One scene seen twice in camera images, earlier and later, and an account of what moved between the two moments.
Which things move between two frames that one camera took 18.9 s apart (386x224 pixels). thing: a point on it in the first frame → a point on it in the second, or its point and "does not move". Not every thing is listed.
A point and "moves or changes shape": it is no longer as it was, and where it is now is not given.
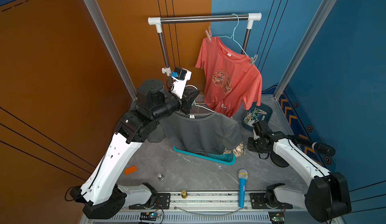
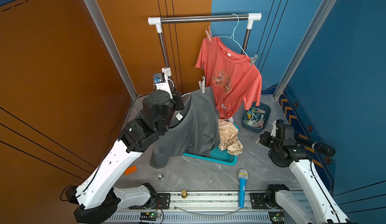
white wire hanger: (197, 105) moves or changes shape
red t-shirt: (230, 77) does not move
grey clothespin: (252, 60) does not move
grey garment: (208, 133) moves or changes shape
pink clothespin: (209, 35) does not move
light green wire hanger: (232, 35) does not move
